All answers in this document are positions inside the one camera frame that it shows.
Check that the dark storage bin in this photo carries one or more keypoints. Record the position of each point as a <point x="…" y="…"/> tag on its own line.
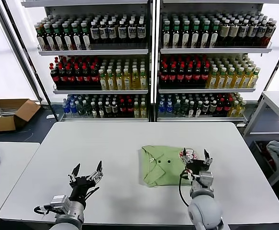
<point x="259" y="155"/>

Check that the grey metal frame post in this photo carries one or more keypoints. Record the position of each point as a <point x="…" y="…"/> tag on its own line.
<point x="21" y="60"/>

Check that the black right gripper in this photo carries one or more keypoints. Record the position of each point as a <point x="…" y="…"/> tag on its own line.
<point x="196" y="166"/>

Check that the red cloth item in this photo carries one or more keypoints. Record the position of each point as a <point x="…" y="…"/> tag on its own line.
<point x="263" y="146"/>

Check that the dark bottle beige label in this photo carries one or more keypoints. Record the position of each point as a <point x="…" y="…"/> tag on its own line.
<point x="235" y="31"/>
<point x="225" y="31"/>

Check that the cola bottle red cap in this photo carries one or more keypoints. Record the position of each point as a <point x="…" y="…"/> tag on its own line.
<point x="198" y="75"/>
<point x="62" y="77"/>
<point x="87" y="76"/>
<point x="227" y="107"/>
<point x="181" y="76"/>
<point x="54" y="77"/>
<point x="190" y="75"/>
<point x="173" y="76"/>
<point x="206" y="75"/>
<point x="122" y="108"/>
<point x="79" y="76"/>
<point x="164" y="76"/>
<point x="220" y="107"/>
<point x="70" y="77"/>
<point x="129" y="108"/>
<point x="95" y="76"/>

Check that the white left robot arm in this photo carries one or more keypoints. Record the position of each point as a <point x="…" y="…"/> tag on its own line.
<point x="70" y="215"/>

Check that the brown cardboard box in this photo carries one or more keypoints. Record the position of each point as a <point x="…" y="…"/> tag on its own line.
<point x="0" y="122"/>

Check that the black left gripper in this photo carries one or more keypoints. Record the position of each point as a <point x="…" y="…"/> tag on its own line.
<point x="81" y="187"/>

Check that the black metal frame post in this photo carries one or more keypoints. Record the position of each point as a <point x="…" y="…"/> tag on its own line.
<point x="32" y="60"/>
<point x="273" y="72"/>

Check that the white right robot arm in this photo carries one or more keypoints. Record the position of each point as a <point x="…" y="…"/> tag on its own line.
<point x="205" y="210"/>

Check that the clear plastic packaging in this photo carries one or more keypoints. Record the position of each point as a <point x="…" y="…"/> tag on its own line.
<point x="6" y="111"/>

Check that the white table grey frame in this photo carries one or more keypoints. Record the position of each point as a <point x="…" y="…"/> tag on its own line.
<point x="273" y="105"/>

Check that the dark drink bottle green cap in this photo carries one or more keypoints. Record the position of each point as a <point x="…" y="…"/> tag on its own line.
<point x="85" y="36"/>
<point x="50" y="37"/>
<point x="167" y="34"/>
<point x="41" y="37"/>
<point x="77" y="36"/>
<point x="196" y="34"/>
<point x="68" y="36"/>
<point x="176" y="34"/>
<point x="186" y="34"/>
<point x="215" y="34"/>
<point x="205" y="34"/>
<point x="59" y="37"/>

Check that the white paper scrap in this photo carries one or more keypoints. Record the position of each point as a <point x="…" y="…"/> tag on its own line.
<point x="50" y="116"/>

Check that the dark green water bottle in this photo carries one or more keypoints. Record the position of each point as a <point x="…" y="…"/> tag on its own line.
<point x="81" y="108"/>
<point x="87" y="108"/>
<point x="177" y="108"/>
<point x="185" y="108"/>

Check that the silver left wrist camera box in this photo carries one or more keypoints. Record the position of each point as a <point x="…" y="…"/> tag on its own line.
<point x="59" y="202"/>

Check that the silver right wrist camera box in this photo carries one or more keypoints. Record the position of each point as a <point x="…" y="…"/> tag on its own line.
<point x="205" y="178"/>

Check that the green polo shirt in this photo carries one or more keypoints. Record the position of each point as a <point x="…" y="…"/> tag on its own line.
<point x="160" y="172"/>

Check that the blue drink bottle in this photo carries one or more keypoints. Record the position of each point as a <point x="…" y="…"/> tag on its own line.
<point x="73" y="107"/>
<point x="161" y="108"/>
<point x="66" y="107"/>
<point x="169" y="108"/>

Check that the dark bottle blue white label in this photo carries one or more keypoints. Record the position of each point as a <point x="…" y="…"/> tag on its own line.
<point x="103" y="31"/>
<point x="132" y="31"/>
<point x="244" y="31"/>
<point x="141" y="31"/>
<point x="95" y="31"/>
<point x="263" y="31"/>
<point x="271" y="31"/>
<point x="122" y="31"/>
<point x="254" y="31"/>
<point x="112" y="31"/>

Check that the dark bottle white cap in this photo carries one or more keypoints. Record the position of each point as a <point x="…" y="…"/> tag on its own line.
<point x="108" y="109"/>
<point x="114" y="109"/>
<point x="191" y="109"/>
<point x="101" y="110"/>
<point x="198" y="109"/>
<point x="213" y="107"/>
<point x="94" y="110"/>
<point x="206" y="108"/>

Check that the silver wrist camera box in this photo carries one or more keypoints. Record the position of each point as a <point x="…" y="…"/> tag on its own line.
<point x="59" y="202"/>
<point x="205" y="178"/>

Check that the grey metal shelf unit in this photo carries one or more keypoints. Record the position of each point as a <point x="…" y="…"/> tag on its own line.
<point x="93" y="52"/>
<point x="213" y="50"/>

